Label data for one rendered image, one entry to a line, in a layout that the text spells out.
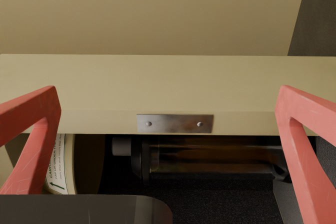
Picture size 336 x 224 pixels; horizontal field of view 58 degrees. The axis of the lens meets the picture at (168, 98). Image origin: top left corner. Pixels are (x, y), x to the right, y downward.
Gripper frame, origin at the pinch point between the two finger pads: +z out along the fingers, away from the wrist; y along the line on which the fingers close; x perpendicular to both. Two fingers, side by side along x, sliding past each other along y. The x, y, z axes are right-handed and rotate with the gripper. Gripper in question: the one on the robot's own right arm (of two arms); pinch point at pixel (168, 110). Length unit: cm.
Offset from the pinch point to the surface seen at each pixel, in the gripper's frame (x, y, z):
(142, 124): 11.0, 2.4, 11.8
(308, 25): 15, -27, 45
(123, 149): 23.0, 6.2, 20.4
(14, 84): 9.4, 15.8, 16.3
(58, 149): 18.3, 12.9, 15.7
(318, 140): 19.2, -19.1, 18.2
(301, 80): 9.5, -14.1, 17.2
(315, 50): 18, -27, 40
